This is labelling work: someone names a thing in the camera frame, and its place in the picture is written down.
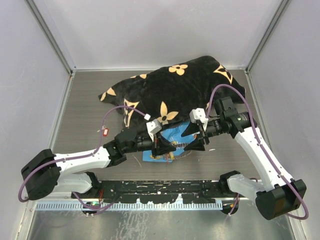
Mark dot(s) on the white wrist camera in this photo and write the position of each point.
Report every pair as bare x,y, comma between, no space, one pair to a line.
198,114
153,127

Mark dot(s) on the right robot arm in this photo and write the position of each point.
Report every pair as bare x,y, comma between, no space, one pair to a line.
277,193

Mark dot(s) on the large metal keyring with rings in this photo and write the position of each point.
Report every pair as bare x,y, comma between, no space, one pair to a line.
179,152

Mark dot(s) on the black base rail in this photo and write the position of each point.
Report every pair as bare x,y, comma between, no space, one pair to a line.
158,191

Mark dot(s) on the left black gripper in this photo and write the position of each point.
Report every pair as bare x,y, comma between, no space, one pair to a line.
164,145

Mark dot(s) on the white slotted cable duct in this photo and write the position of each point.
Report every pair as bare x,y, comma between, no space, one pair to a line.
138,206

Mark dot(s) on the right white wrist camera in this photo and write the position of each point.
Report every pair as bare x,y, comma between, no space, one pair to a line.
198,114

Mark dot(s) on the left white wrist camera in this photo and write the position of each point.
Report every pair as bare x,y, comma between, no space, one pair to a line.
153,127

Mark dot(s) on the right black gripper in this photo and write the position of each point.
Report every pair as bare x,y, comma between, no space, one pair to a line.
193,128

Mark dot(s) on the black floral plush pillow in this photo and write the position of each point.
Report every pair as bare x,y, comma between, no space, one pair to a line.
169,93

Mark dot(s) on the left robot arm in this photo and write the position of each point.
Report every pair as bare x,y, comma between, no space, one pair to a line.
50,173

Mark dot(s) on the red key tag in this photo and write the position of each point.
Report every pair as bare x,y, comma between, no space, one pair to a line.
104,131

